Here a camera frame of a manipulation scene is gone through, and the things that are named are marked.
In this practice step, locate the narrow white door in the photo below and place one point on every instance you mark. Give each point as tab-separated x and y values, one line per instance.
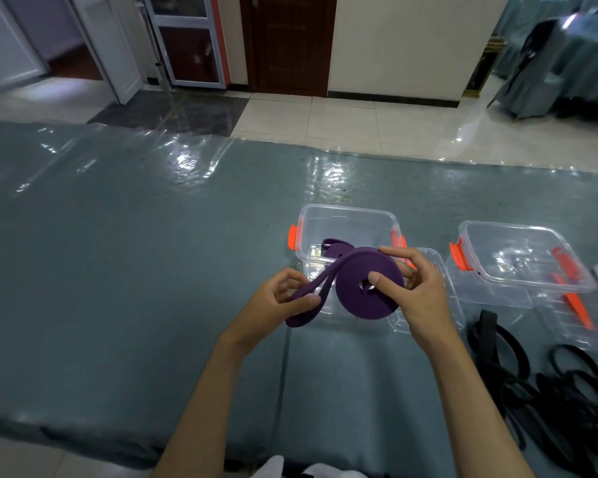
109	44

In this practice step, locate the white open door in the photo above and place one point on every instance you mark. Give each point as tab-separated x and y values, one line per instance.
7	54

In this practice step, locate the person's white shirt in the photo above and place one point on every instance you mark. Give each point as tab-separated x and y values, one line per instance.
329	470

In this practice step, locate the teal felt table cover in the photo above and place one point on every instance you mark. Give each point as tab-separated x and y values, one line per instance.
129	243

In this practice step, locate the dark brown wooden door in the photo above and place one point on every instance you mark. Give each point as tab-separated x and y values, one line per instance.
289	44

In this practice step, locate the person's left hand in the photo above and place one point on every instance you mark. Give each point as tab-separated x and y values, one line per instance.
259	318

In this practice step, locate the clear plastic storage box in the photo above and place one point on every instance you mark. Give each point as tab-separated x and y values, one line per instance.
513	248
344	223

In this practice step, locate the purple resistance band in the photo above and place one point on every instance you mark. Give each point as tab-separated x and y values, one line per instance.
354	303

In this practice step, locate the person's right forearm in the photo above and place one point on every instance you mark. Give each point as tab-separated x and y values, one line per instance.
478	418

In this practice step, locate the person's left forearm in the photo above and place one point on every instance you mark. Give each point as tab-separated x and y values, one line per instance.
199	423

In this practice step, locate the white framed glass door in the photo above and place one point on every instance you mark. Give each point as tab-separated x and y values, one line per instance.
187	20

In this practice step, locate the person's right hand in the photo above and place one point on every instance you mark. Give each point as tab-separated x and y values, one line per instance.
428	308

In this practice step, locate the narrow black resistance band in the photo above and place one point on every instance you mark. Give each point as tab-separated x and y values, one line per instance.
578	398

